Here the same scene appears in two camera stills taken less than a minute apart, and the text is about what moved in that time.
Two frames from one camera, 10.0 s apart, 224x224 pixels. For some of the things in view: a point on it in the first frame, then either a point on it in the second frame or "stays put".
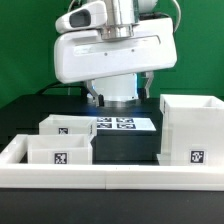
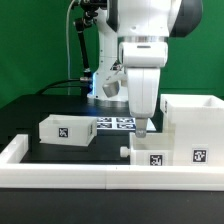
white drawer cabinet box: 192,130 stays put
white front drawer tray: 59,149 to 154,149
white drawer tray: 68,124 stays put
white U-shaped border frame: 16,172 stays put
